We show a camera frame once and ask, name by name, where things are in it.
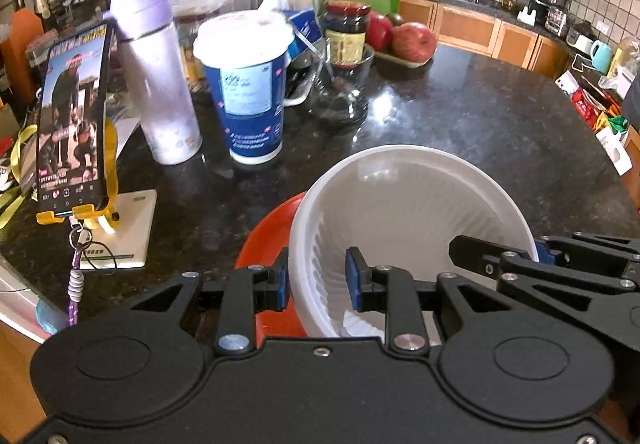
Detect orange bottle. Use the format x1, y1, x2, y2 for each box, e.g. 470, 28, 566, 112
10, 0, 46, 105

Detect wooden lower cabinets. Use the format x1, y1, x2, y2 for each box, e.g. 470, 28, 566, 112
397, 0, 576, 80

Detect purple water bottle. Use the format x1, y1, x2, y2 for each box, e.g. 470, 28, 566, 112
103, 0, 203, 166

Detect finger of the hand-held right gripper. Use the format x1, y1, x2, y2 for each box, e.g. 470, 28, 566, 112
448, 234, 640, 322
536, 233, 640, 271

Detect yellow phone stand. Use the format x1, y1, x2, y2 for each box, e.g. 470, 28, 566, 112
36, 118, 121, 231

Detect white plastic bowl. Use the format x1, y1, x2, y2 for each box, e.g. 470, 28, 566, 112
289, 144, 540, 339

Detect metal spoon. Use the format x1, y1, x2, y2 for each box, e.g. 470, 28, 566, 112
290, 22, 361, 100

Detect black coffee maker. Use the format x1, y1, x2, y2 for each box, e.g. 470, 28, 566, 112
515, 0, 551, 25

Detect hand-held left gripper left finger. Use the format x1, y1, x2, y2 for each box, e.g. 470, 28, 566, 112
131, 247, 293, 357

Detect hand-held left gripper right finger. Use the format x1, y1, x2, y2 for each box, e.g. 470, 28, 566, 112
345, 247, 512, 357

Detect teal mug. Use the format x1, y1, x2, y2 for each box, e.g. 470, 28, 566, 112
590, 40, 615, 75

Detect white stand base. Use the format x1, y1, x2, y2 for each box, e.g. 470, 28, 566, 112
80, 188, 158, 271

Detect purple lanyard strap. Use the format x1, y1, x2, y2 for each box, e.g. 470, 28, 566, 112
67, 221, 121, 327

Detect small white appliance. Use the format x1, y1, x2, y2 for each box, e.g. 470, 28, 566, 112
565, 27, 596, 52

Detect clear glass cup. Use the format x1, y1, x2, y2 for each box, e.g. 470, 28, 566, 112
310, 42, 376, 125

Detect fruit tray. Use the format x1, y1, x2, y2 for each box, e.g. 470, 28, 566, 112
372, 47, 436, 70

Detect white box with window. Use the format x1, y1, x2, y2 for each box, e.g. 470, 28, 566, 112
597, 127, 633, 175

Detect orange plastic plate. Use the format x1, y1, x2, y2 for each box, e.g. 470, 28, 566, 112
235, 191, 308, 339

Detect dark sauce jar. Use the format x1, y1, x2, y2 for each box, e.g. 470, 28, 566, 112
324, 0, 372, 68

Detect metal toaster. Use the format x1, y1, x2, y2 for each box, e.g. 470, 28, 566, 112
545, 4, 571, 38

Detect colourful snack packets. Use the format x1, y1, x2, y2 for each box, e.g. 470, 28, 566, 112
555, 72, 631, 135

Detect black smartphone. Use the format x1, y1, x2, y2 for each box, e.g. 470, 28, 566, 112
36, 22, 117, 217

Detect blue paper cup white lid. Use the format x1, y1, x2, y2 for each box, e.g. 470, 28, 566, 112
193, 10, 296, 166

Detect clear plastic jar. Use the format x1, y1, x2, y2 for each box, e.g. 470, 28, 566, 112
172, 0, 236, 92

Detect blue white carton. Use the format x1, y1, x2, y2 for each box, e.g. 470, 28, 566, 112
287, 8, 325, 60

